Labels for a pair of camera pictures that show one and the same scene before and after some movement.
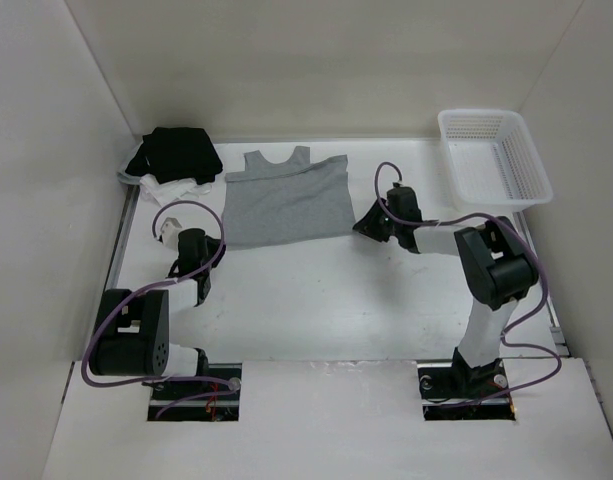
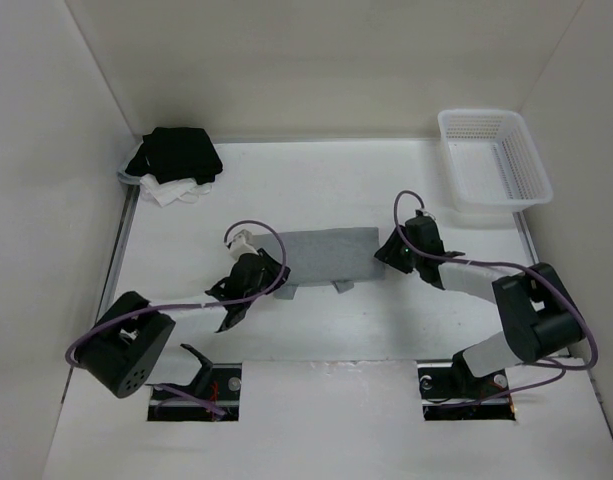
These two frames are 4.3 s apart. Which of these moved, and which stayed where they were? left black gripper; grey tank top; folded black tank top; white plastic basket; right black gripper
Moved: left black gripper; right black gripper; grey tank top
Stayed: white plastic basket; folded black tank top
